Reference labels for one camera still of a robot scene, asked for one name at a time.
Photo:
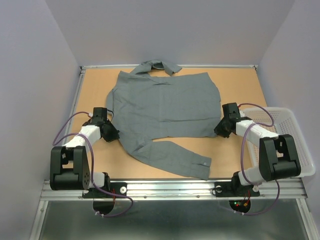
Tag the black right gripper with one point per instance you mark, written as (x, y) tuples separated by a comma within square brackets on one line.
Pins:
[(220, 132)]

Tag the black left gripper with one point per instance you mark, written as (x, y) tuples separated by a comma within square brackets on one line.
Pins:
[(114, 135)]

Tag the grey long sleeve shirt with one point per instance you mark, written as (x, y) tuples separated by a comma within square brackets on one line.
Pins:
[(152, 104)]

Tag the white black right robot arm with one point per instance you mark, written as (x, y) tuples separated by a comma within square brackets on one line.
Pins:
[(277, 154)]

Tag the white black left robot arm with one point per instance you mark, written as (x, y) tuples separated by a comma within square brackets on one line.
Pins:
[(69, 165)]

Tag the white perforated plastic basket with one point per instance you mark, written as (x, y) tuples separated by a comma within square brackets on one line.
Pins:
[(283, 121)]

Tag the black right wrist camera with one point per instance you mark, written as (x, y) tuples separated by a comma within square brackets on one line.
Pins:
[(231, 111)]

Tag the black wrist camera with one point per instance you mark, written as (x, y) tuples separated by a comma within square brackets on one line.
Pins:
[(100, 115), (231, 111)]

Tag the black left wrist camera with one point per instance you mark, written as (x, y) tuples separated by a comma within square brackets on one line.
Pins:
[(100, 115)]

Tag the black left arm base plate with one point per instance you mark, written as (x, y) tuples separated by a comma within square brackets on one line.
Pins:
[(114, 190)]

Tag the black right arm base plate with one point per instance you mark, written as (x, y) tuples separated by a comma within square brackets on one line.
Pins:
[(225, 189)]

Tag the aluminium front frame rail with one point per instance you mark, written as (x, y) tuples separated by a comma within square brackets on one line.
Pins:
[(167, 189)]

